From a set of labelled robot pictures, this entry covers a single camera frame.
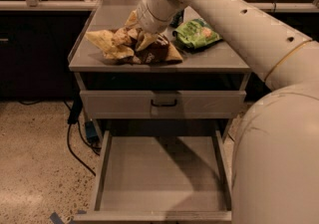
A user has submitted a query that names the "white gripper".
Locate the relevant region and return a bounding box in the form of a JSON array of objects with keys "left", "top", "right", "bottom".
[{"left": 125, "top": 0, "right": 174, "bottom": 52}]

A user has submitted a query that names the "brown chip bag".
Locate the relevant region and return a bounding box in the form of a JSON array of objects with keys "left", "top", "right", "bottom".
[{"left": 85, "top": 27, "right": 183, "bottom": 65}]

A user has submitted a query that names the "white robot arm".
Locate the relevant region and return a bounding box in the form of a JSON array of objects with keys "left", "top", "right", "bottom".
[{"left": 137, "top": 0, "right": 319, "bottom": 224}]

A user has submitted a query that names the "green chip bag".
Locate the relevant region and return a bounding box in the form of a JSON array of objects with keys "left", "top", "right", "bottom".
[{"left": 172, "top": 18, "right": 221, "bottom": 49}]

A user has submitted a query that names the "closed grey top drawer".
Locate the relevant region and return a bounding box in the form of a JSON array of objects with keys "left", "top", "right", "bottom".
[{"left": 80, "top": 91, "right": 246, "bottom": 119}]

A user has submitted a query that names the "grey drawer cabinet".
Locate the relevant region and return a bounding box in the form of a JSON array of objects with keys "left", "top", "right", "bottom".
[{"left": 67, "top": 0, "right": 253, "bottom": 142}]

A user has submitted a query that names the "open grey middle drawer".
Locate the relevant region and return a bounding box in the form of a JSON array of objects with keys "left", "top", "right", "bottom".
[{"left": 74, "top": 133, "right": 231, "bottom": 224}]

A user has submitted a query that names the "blue soda can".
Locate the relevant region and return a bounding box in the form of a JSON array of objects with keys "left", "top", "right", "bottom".
[{"left": 170, "top": 10, "right": 184, "bottom": 28}]

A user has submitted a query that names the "dark lab bench left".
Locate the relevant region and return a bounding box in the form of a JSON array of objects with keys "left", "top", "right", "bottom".
[{"left": 0, "top": 8, "right": 91, "bottom": 101}]

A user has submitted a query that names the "blue power adapter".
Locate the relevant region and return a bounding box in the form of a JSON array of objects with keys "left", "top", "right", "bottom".
[{"left": 85, "top": 121, "right": 99, "bottom": 143}]

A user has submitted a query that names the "blue floor tape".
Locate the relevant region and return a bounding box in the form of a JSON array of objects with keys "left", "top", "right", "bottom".
[{"left": 49, "top": 211, "right": 87, "bottom": 224}]

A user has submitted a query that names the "black drawer handle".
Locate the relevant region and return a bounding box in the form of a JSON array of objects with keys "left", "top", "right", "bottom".
[{"left": 151, "top": 100, "right": 177, "bottom": 108}]

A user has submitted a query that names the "black power cable left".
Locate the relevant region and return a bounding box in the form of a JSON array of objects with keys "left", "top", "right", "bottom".
[{"left": 17, "top": 98, "right": 102, "bottom": 177}]

